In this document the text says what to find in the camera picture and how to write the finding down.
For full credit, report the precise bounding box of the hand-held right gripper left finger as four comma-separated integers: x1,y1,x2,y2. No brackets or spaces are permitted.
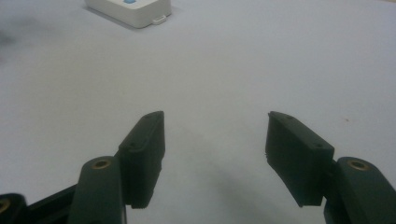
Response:
67,110,166,224

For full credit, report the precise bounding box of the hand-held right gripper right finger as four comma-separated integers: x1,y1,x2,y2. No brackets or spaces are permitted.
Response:
264,110,396,224

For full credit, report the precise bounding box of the white plastic box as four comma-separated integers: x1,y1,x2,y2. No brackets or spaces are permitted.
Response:
84,0,173,30

